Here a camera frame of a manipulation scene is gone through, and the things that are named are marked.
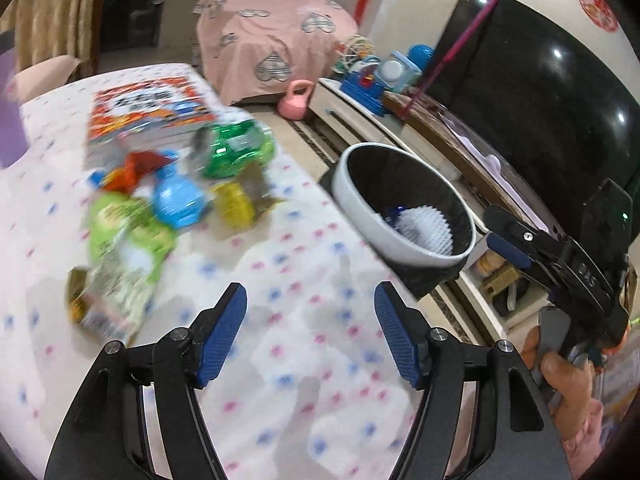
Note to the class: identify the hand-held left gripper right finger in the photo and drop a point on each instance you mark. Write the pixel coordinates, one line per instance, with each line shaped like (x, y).
(395, 340)

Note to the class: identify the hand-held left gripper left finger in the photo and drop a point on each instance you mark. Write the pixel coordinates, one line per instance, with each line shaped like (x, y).
(222, 332)

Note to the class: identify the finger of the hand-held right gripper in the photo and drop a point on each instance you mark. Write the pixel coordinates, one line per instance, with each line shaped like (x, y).
(507, 251)
(515, 227)

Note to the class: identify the white spiky ball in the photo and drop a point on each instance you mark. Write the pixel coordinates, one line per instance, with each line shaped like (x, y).
(425, 232)

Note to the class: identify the dark blue wrapper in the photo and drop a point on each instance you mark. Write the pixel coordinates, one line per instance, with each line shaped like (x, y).
(395, 214)

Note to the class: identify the white bowl black inside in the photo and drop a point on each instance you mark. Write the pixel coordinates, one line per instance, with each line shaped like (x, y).
(360, 200)

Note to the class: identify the person's right forearm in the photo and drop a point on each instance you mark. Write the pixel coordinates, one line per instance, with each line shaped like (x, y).
(585, 430)

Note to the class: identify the person's right hand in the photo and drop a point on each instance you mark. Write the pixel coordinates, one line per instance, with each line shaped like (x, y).
(565, 382)

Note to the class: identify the white dotted tablecloth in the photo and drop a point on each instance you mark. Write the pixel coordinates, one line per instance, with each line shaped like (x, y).
(300, 270)

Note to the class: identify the yellow wrapper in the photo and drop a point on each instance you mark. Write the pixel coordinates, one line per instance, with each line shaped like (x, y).
(232, 205)

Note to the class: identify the light blue wrapper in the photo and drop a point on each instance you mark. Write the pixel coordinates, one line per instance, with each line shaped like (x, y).
(177, 200)

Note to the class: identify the black television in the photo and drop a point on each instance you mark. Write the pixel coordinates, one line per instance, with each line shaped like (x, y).
(540, 85)

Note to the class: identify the green foil wrapper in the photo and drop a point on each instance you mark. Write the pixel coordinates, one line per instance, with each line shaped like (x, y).
(235, 147)

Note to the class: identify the orange wrapper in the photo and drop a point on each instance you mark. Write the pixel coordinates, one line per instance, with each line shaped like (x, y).
(137, 167)

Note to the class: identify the blue spiky ball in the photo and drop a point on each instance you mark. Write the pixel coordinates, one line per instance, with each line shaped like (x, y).
(421, 55)

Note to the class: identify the light blue toy box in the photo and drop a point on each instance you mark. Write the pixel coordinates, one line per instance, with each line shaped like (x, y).
(397, 70)

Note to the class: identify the magenta stick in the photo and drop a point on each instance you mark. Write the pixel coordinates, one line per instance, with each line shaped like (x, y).
(467, 31)

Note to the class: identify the white television stand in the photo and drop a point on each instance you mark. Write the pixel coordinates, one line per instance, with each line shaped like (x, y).
(350, 110)

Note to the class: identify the blue red toy machine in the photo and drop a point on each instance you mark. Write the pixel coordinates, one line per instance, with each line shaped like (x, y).
(362, 91)

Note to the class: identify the pink kettlebell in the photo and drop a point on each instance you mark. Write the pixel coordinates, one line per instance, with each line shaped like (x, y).
(295, 106)

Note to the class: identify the ferris wheel toy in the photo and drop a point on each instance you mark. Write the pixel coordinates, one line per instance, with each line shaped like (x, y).
(352, 50)

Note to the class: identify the purple thermos bottle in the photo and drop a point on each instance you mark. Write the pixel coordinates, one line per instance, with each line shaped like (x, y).
(10, 120)

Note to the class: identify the pink heart print cover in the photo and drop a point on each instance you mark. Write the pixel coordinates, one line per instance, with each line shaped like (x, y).
(270, 25)

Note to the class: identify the pink covered sofa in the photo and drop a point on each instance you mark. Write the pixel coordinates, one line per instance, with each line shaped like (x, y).
(45, 75)

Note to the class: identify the beige patterned curtain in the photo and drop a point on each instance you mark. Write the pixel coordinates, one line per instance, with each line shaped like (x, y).
(50, 10)

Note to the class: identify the red round wall decal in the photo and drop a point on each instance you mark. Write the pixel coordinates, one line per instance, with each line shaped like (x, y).
(597, 7)

